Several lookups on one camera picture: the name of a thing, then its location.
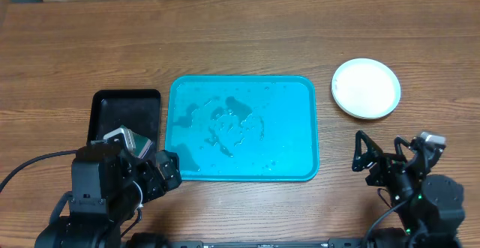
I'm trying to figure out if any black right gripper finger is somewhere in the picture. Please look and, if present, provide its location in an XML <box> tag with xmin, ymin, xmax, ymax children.
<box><xmin>352</xmin><ymin>130</ymin><xmax>383</xmax><ymax>172</ymax></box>
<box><xmin>394</xmin><ymin>136</ymin><xmax>410</xmax><ymax>156</ymax></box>

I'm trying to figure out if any green pink sponge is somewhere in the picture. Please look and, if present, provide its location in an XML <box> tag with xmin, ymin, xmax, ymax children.
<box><xmin>131</xmin><ymin>132</ymin><xmax>153</xmax><ymax>159</ymax></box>

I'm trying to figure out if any light blue plate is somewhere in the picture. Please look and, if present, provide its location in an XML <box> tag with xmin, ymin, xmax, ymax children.
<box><xmin>331</xmin><ymin>58</ymin><xmax>401</xmax><ymax>120</ymax></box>

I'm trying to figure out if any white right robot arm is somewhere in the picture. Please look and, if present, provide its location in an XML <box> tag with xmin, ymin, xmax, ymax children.
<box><xmin>352</xmin><ymin>130</ymin><xmax>466</xmax><ymax>247</ymax></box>

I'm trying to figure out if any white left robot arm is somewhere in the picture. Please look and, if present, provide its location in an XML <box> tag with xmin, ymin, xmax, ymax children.
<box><xmin>34</xmin><ymin>146</ymin><xmax>182</xmax><ymax>247</ymax></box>

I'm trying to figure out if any black water tray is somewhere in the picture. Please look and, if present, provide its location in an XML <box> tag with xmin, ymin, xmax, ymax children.
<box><xmin>87</xmin><ymin>89</ymin><xmax>161</xmax><ymax>151</ymax></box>

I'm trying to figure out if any teal serving tray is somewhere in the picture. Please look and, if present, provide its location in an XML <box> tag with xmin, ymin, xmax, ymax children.
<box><xmin>165</xmin><ymin>75</ymin><xmax>320</xmax><ymax>182</ymax></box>

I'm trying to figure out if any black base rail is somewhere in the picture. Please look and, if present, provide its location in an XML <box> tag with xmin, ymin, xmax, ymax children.
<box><xmin>170</xmin><ymin>238</ymin><xmax>362</xmax><ymax>248</ymax></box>

